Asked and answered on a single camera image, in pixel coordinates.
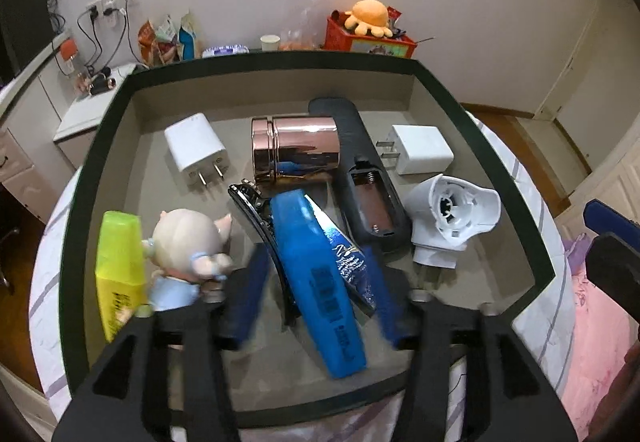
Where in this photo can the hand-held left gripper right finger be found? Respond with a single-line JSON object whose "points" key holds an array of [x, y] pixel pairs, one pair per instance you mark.
{"points": [[395, 297]]}

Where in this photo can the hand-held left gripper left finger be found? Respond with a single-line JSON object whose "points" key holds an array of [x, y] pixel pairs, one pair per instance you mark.
{"points": [[245, 302]]}

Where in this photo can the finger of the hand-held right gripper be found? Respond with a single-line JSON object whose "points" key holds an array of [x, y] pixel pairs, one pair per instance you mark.
{"points": [[612, 217], [615, 267]]}

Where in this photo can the shiny blue packet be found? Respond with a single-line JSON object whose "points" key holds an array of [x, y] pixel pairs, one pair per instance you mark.
{"points": [[350, 262]]}

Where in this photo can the long bright blue box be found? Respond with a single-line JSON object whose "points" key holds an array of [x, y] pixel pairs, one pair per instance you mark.
{"points": [[310, 272]]}

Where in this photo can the small pig doll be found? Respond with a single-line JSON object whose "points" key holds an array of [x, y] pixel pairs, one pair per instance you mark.
{"points": [[185, 242]]}

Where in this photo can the black hair clip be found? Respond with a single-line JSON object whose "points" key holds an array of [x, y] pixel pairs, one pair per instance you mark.
{"points": [[247, 204]]}

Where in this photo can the white plug-in lamp socket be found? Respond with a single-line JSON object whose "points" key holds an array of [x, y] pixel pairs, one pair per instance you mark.
{"points": [[470, 207]]}

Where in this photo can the yellow highlighter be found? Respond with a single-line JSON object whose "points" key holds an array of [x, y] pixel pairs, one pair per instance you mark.
{"points": [[120, 262]]}

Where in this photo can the white wall charger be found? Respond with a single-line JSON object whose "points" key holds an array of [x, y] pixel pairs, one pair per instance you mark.
{"points": [[197, 152], [425, 150]]}

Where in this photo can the rose gold metal jar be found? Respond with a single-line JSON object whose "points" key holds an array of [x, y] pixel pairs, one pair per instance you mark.
{"points": [[300, 147]]}

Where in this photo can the black remote control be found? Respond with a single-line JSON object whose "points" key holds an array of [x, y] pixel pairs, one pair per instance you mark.
{"points": [[345, 132]]}

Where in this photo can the white wardrobe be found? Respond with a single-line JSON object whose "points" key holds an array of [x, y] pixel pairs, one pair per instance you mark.
{"points": [[610, 182]]}

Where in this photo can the white door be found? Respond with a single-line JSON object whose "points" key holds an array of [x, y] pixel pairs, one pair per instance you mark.
{"points": [[575, 82]]}

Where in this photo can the black office chair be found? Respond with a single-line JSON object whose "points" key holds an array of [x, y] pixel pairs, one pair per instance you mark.
{"points": [[7, 242]]}

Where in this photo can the white low cabinet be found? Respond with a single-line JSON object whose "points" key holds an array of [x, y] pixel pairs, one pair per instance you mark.
{"points": [[85, 112]]}

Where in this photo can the white wet wipes pack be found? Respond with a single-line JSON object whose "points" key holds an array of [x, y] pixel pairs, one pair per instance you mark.
{"points": [[225, 50]]}

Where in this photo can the red storage box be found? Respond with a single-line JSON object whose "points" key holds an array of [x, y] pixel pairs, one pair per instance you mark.
{"points": [[370, 45]]}

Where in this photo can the white paper cup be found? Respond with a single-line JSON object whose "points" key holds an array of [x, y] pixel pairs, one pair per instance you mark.
{"points": [[270, 42]]}

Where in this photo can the small dark cylinder gadget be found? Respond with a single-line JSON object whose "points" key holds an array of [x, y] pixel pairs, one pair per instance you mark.
{"points": [[102, 82]]}

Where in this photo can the pile of small oranges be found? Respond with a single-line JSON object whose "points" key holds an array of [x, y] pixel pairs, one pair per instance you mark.
{"points": [[297, 44]]}

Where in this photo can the blue snack bag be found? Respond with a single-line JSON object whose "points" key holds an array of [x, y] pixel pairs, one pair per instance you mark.
{"points": [[188, 40]]}

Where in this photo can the white green snack bag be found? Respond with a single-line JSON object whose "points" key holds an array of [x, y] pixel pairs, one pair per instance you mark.
{"points": [[168, 40]]}

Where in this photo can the orange snack bag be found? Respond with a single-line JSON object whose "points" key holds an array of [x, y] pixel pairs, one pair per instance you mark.
{"points": [[149, 41]]}

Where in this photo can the orange octopus plush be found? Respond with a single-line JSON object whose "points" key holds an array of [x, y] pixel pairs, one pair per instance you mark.
{"points": [[369, 16]]}

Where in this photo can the small red packet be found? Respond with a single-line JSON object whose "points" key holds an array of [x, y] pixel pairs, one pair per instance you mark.
{"points": [[395, 14]]}

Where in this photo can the white desk with drawers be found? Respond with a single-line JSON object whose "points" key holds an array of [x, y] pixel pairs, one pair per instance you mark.
{"points": [[25, 122]]}

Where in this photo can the clear plastic bag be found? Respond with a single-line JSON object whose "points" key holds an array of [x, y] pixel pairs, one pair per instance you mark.
{"points": [[305, 12]]}

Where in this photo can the small orange desk fan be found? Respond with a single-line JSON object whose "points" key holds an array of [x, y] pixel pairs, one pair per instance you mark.
{"points": [[67, 50]]}

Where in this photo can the black computer tower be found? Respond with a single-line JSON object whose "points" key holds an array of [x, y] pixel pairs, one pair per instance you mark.
{"points": [[25, 17]]}

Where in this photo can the white wall socket strip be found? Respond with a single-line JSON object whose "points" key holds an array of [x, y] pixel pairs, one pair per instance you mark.
{"points": [[112, 0]]}

